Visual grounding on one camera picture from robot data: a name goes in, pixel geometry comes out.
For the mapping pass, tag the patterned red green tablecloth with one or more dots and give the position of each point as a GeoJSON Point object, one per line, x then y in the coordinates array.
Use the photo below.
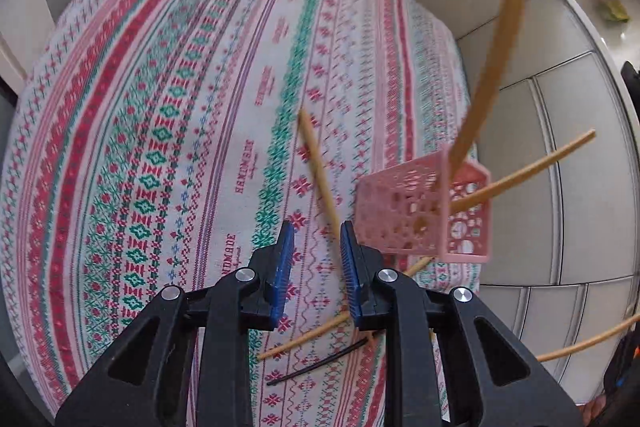
{"type": "Point", "coordinates": [156, 143]}

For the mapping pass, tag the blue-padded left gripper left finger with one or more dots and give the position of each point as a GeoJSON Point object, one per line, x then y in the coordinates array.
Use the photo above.
{"type": "Point", "coordinates": [185, 341]}

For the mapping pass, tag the wooden chopstick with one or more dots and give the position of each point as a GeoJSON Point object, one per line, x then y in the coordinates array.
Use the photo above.
{"type": "Point", "coordinates": [497, 61]}
{"type": "Point", "coordinates": [316, 166]}
{"type": "Point", "coordinates": [334, 322]}
{"type": "Point", "coordinates": [514, 179]}
{"type": "Point", "coordinates": [590, 342]}

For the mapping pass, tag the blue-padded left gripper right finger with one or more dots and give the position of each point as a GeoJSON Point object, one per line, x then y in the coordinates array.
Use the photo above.
{"type": "Point", "coordinates": [449, 360]}

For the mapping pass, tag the pink plastic lattice holder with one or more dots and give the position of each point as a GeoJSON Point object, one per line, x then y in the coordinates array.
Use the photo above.
{"type": "Point", "coordinates": [406, 210]}

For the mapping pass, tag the black chopstick gold band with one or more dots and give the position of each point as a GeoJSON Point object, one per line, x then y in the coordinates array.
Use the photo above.
{"type": "Point", "coordinates": [320, 364]}

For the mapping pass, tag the white lower kitchen cabinets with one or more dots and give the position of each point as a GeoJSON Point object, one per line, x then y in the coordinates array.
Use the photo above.
{"type": "Point", "coordinates": [565, 264]}

